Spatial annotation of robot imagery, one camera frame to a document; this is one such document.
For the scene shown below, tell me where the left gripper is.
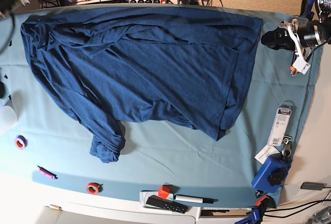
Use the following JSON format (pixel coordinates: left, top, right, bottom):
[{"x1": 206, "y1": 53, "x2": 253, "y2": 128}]
[{"x1": 261, "y1": 19, "x2": 320, "y2": 72}]

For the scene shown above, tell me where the dark blue t-shirt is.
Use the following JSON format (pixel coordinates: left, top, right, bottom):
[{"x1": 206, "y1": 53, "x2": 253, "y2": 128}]
[{"x1": 21, "y1": 7, "x2": 263, "y2": 163}]

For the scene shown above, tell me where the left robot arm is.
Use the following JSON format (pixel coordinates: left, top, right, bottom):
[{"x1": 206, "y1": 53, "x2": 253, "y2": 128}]
[{"x1": 261, "y1": 0, "x2": 330, "y2": 76}]

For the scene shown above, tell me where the orange black utility clamp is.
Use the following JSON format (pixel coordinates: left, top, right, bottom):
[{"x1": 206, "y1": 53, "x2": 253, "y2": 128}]
[{"x1": 290, "y1": 53, "x2": 311, "y2": 77}]

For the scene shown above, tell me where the white blister pack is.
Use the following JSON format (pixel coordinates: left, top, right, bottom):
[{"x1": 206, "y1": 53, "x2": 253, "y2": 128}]
[{"x1": 267, "y1": 101, "x2": 293, "y2": 146}]

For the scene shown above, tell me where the white paper card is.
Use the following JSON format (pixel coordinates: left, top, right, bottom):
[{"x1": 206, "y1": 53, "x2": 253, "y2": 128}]
[{"x1": 254, "y1": 145, "x2": 280, "y2": 165}]

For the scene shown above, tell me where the metal keys carabiner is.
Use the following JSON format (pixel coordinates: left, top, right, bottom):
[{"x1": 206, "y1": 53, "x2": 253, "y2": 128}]
[{"x1": 282, "y1": 135, "x2": 292, "y2": 162}]

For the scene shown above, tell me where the power strip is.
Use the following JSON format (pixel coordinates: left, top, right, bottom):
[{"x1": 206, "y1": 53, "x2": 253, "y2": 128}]
[{"x1": 116, "y1": 0, "x2": 177, "y2": 4}]

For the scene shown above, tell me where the blue box with knob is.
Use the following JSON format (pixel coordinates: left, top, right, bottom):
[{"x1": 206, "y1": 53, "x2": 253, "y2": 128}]
[{"x1": 251, "y1": 155, "x2": 291, "y2": 193}]

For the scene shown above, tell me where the grey adapter box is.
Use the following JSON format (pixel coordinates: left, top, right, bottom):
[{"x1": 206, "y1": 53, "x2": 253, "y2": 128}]
[{"x1": 300, "y1": 182, "x2": 325, "y2": 191}]

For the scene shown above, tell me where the blue orange clamp bottom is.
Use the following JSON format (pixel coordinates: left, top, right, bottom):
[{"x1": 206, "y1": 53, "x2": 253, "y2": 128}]
[{"x1": 235, "y1": 196, "x2": 270, "y2": 224}]

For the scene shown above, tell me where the white black marker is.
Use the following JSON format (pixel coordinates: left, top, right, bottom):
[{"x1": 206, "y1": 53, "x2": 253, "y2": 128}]
[{"x1": 174, "y1": 195, "x2": 215, "y2": 204}]

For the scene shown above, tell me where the orange red cube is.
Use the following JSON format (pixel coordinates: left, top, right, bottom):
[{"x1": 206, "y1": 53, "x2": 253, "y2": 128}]
[{"x1": 158, "y1": 185, "x2": 171, "y2": 199}]

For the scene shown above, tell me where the black remote control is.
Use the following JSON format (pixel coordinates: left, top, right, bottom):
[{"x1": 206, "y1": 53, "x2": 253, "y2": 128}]
[{"x1": 146, "y1": 196, "x2": 189, "y2": 214}]

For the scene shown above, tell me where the red tape roll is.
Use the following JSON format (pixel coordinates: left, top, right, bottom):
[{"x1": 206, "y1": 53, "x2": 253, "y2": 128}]
[{"x1": 86, "y1": 183, "x2": 103, "y2": 195}]

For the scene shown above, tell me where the light blue table cloth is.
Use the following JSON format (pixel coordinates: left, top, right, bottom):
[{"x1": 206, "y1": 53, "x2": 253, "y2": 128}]
[{"x1": 1, "y1": 6, "x2": 323, "y2": 207}]

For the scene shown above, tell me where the pink pen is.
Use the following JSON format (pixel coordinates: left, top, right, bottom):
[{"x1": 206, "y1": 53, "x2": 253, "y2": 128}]
[{"x1": 37, "y1": 166, "x2": 57, "y2": 180}]

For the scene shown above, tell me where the purple tape roll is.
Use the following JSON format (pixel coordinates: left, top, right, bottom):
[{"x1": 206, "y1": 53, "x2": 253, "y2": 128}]
[{"x1": 14, "y1": 135, "x2": 27, "y2": 150}]

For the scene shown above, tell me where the white paper roll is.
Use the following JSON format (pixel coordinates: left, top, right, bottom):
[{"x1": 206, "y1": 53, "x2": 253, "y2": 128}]
[{"x1": 0, "y1": 100, "x2": 18, "y2": 135}]

